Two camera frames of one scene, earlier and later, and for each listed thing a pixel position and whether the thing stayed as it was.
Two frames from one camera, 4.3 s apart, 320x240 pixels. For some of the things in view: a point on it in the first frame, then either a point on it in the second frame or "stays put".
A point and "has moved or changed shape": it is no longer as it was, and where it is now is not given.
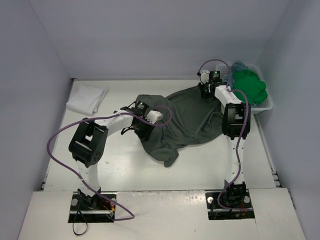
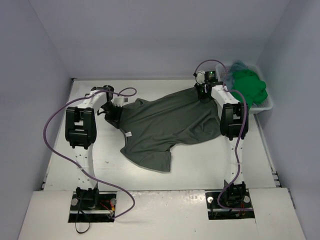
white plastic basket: [225, 70] stays put
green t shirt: [248, 82] stays put
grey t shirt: [188, 119] has moved or changed shape
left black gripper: [142, 131] -> [113, 116]
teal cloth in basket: [236, 66] stays put
